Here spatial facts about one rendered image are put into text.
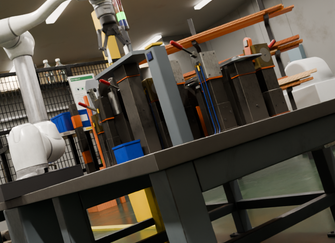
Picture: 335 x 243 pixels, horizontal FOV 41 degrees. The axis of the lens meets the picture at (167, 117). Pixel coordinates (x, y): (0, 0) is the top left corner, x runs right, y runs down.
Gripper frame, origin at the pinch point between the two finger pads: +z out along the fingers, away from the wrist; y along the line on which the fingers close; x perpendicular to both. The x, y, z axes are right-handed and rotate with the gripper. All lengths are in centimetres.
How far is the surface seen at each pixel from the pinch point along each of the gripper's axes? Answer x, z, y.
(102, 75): 9.1, 5.3, -7.2
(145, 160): -106, 51, -46
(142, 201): 311, 96, 108
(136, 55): -17.7, 5.4, 1.1
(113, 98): 35.0, 13.3, 4.6
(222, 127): -35, 48, 21
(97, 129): 69, 25, 2
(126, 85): -3.2, 15.3, -1.7
